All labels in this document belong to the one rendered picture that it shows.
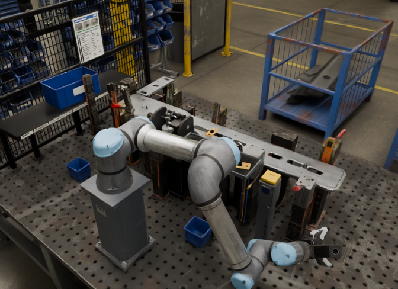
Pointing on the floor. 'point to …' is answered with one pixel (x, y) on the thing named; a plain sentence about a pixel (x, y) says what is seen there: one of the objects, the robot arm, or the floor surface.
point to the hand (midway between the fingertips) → (330, 246)
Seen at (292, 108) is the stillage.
